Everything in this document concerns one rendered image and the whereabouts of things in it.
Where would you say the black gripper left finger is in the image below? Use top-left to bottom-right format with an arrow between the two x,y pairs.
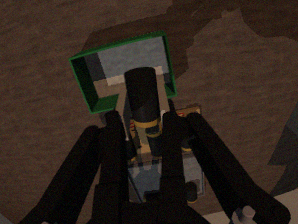
18,87 -> 131,224

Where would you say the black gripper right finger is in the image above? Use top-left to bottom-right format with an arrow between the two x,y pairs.
157,82 -> 291,224

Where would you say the black battery with yellow top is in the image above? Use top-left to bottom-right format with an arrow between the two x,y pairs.
186,182 -> 197,203
126,132 -> 138,162
145,125 -> 162,157
143,192 -> 159,202
181,140 -> 192,151
124,67 -> 161,128

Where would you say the green open box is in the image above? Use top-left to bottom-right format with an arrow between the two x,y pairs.
68,30 -> 177,114

